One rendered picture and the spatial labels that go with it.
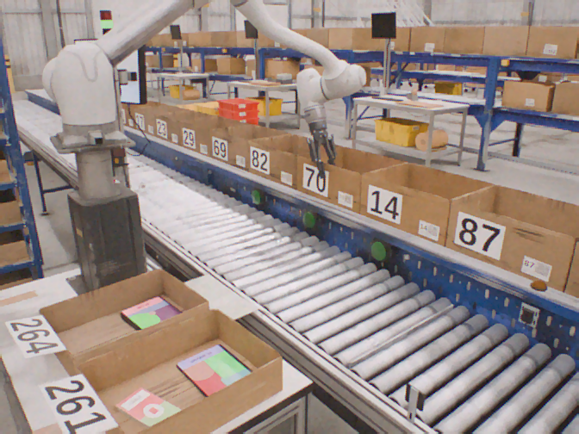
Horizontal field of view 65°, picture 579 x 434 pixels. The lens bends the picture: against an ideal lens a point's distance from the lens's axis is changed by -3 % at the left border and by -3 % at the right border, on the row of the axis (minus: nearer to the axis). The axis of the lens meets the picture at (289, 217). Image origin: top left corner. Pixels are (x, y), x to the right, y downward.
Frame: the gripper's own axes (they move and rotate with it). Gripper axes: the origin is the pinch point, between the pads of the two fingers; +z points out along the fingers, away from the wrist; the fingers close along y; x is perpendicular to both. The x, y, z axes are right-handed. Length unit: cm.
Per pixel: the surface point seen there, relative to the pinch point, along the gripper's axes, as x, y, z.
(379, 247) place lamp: 28.9, 8.3, 31.1
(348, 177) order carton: 12.1, 0.5, 4.8
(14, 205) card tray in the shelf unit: -101, 105, -15
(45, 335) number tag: 19, 117, 25
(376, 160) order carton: 1.3, -28.4, 0.6
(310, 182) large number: -11.6, 0.6, 4.1
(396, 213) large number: 33.3, 0.7, 20.4
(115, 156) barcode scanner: -60, 65, -26
